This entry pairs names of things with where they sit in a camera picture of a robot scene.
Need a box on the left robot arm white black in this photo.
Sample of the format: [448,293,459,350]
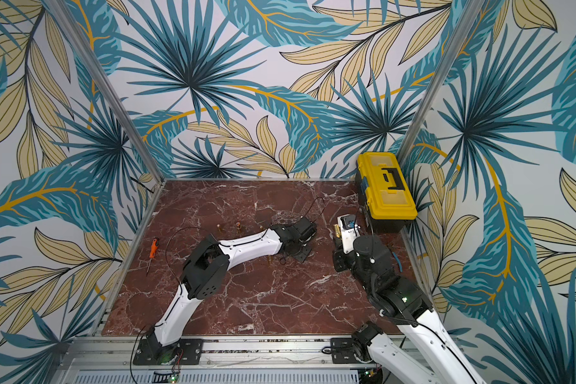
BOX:
[141,217,317,363]

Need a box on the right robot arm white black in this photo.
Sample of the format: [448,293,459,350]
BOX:
[333,235,484,383]

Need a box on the yellow black toolbox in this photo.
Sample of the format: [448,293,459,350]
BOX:
[355,152,418,234]

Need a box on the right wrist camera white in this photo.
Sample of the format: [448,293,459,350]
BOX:
[337,214,360,254]

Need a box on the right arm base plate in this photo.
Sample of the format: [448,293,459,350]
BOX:
[322,337,374,364]

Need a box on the orange handled screwdriver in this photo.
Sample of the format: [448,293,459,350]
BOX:
[146,238,159,275]

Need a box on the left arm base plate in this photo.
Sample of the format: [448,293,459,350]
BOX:
[132,337,203,366]

